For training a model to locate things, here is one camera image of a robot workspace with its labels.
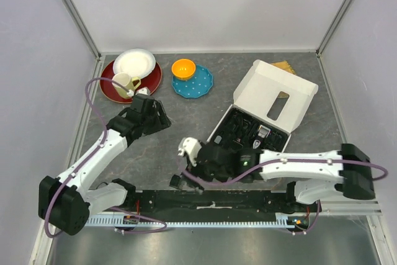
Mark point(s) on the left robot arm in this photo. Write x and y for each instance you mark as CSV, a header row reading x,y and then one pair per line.
x,y
67,201

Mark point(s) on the blue dotted plate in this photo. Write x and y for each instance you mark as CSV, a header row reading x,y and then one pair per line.
x,y
197,86

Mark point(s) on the black comb attachment front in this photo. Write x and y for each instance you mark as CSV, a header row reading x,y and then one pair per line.
x,y
177,182

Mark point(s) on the aluminium frame post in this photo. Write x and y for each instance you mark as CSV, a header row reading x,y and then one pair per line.
x,y
78,21
335,23

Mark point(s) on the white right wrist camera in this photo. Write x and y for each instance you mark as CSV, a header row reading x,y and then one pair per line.
x,y
190,147

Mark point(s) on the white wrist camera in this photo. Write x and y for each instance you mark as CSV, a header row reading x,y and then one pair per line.
x,y
190,147
144,91

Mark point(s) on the white paper plate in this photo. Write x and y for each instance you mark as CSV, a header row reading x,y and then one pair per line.
x,y
135,62

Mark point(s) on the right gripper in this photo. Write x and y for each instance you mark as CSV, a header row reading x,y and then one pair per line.
x,y
196,170

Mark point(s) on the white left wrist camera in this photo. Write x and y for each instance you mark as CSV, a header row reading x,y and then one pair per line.
x,y
144,91

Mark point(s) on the white cardboard box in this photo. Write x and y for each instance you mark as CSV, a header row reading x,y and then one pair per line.
x,y
274,96

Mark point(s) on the orange bowl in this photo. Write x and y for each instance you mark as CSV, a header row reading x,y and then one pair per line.
x,y
183,69

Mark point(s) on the right aluminium frame post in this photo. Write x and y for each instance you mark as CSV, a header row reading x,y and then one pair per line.
x,y
335,23

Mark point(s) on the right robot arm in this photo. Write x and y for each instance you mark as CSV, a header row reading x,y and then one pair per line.
x,y
316,175

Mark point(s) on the grey hair clipper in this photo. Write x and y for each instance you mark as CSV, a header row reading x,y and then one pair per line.
x,y
262,133

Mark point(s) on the black plastic tray insert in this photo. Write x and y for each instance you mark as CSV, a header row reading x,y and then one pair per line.
x,y
239,129

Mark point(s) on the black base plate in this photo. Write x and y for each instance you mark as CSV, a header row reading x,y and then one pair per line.
x,y
227,205

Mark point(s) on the left aluminium frame post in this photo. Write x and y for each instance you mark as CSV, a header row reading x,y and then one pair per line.
x,y
78,21

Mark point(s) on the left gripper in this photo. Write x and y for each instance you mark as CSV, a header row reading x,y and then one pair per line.
x,y
162,121

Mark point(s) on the cream mug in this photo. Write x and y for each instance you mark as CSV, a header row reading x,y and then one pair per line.
x,y
125,85

